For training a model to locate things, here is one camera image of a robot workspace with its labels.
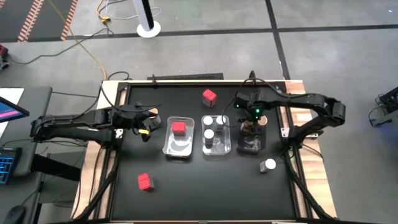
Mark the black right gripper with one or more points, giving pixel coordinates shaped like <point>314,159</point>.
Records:
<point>253,101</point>

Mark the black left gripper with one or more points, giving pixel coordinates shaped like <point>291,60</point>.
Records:
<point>129,118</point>

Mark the red-lid spice tin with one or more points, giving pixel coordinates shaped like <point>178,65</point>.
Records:
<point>209,96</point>
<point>144,182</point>
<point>178,127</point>

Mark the white plastic bin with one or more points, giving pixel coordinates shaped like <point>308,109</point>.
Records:
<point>178,146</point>

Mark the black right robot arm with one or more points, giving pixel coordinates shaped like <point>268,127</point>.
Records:
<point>304,99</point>

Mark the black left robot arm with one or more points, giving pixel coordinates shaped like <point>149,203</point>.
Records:
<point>77,121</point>

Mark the yellow tag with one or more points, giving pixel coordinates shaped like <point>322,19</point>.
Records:
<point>144,131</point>

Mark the dark smoky plastic bin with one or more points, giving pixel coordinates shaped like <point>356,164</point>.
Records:
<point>252,144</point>

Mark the black clamp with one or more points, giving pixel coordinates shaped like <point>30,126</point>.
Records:
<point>252,76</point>
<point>153,80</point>

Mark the clear plastic bin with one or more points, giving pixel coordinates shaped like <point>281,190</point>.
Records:
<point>222,144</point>

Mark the white pole stand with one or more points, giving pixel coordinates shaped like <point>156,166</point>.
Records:
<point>141,32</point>

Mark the black desk support bar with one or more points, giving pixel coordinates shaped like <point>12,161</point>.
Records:
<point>56,168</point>

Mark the grey desk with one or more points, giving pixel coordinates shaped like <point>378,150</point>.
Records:
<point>37,99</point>

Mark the white paper sheet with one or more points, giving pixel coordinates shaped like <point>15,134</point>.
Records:
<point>12,93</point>

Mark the computer monitor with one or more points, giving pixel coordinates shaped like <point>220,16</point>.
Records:
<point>9,112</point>

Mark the orange-striped black floor mat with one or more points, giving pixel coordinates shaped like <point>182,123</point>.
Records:
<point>49,18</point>

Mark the backlit keyboard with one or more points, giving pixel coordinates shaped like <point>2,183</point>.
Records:
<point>7,165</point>

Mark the red and black floor device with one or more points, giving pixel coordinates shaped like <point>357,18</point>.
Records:
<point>2,51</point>

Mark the black computer mouse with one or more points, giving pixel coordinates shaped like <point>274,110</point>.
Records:
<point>14,214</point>

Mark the silver mounting bracket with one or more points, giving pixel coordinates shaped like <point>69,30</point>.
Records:
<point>284,132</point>

